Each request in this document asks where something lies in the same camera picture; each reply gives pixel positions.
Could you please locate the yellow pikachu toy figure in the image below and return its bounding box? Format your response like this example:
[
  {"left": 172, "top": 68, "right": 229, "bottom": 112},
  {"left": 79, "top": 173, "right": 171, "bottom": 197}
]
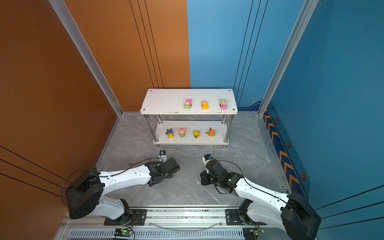
[{"left": 166, "top": 128, "right": 174, "bottom": 139}]

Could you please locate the pink green toy figure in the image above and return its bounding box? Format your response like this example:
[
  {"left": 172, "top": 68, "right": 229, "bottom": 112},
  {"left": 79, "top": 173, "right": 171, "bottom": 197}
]
[{"left": 179, "top": 129, "right": 186, "bottom": 137}]

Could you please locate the orange dragon toy figure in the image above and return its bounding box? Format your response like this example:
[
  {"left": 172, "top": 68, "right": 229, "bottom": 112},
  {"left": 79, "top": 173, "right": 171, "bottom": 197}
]
[{"left": 206, "top": 128, "right": 216, "bottom": 137}]

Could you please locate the orange toy car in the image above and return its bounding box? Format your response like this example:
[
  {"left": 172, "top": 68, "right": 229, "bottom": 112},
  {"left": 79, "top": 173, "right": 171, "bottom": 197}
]
[{"left": 201, "top": 101, "right": 209, "bottom": 110}]

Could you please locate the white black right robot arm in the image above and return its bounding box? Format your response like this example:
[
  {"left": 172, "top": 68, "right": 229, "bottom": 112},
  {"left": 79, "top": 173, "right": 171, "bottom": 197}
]
[{"left": 201, "top": 154, "right": 322, "bottom": 240}]

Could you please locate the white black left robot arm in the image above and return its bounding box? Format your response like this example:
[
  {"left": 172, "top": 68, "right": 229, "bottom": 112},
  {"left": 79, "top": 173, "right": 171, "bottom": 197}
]
[{"left": 65, "top": 158, "right": 180, "bottom": 224}]

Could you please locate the white two-tier shelf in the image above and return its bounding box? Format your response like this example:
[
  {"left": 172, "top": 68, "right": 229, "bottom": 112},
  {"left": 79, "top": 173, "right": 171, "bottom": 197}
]
[{"left": 141, "top": 89, "right": 238, "bottom": 147}]

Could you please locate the right green circuit board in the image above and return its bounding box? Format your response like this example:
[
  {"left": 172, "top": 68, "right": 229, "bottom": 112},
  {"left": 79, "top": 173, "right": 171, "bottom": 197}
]
[{"left": 243, "top": 228, "right": 265, "bottom": 240}]

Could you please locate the green circuit board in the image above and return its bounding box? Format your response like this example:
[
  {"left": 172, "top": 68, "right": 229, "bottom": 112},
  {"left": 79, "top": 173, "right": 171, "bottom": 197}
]
[
  {"left": 243, "top": 228, "right": 265, "bottom": 240},
  {"left": 114, "top": 228, "right": 135, "bottom": 239}
]

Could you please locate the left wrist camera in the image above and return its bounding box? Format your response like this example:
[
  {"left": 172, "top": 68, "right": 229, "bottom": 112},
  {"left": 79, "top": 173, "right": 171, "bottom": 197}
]
[{"left": 159, "top": 150, "right": 167, "bottom": 162}]

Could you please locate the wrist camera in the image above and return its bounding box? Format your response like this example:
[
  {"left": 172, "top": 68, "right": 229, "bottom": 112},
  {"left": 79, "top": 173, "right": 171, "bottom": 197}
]
[
  {"left": 202, "top": 154, "right": 214, "bottom": 174},
  {"left": 159, "top": 150, "right": 167, "bottom": 162}
]

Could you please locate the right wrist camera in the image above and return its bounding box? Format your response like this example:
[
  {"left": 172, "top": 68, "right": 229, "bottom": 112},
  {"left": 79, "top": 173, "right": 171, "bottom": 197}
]
[{"left": 202, "top": 154, "right": 214, "bottom": 174}]

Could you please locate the left aluminium corner post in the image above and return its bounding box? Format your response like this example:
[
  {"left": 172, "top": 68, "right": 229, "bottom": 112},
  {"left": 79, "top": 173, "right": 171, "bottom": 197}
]
[{"left": 49, "top": 0, "right": 123, "bottom": 117}]

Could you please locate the aluminium corner post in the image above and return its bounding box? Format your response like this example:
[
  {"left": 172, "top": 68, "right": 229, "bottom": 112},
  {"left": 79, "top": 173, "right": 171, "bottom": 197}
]
[
  {"left": 258, "top": 0, "right": 319, "bottom": 117},
  {"left": 49, "top": 0, "right": 123, "bottom": 117}
]

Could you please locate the right aluminium corner post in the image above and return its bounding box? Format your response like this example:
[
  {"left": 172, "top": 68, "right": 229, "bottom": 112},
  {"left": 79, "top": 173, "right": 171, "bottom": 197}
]
[{"left": 258, "top": 0, "right": 319, "bottom": 117}]

